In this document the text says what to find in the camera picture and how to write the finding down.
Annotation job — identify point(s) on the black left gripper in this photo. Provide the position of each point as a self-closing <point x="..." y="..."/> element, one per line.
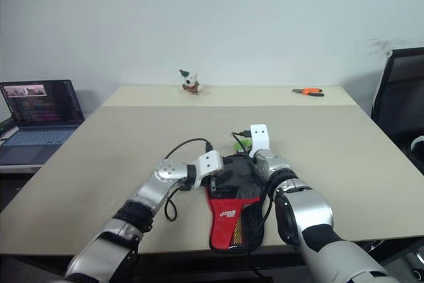
<point x="219" y="184"/>

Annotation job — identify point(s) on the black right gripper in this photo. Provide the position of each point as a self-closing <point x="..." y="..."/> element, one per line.
<point x="248" y="151"/>

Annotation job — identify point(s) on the green zipper pull tag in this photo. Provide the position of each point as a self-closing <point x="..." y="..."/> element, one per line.
<point x="240" y="146"/>

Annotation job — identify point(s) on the black mesh zip pouch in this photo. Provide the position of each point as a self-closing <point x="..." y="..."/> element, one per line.
<point x="228" y="223"/>

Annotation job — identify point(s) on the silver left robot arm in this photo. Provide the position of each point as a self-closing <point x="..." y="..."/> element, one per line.
<point x="145" y="193"/>

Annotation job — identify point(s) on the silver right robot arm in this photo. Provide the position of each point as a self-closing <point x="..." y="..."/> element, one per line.
<point x="308" y="216"/>

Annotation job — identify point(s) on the white plush dog toy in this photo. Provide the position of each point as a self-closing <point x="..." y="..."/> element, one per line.
<point x="190" y="82"/>

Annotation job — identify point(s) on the black mesh office chair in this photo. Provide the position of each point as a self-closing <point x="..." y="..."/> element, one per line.
<point x="402" y="97"/>

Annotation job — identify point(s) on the open blue laptop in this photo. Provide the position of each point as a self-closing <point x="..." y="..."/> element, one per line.
<point x="43" y="104"/>

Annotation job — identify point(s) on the white side desk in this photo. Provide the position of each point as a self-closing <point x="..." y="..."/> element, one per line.
<point x="20" y="168"/>

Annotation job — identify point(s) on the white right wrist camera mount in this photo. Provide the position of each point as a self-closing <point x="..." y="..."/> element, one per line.
<point x="260" y="138"/>

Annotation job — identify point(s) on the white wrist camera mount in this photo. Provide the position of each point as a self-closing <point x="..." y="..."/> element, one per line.
<point x="208" y="163"/>
<point x="260" y="138"/>

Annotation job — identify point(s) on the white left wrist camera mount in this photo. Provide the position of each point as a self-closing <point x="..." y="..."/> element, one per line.
<point x="208" y="163"/>

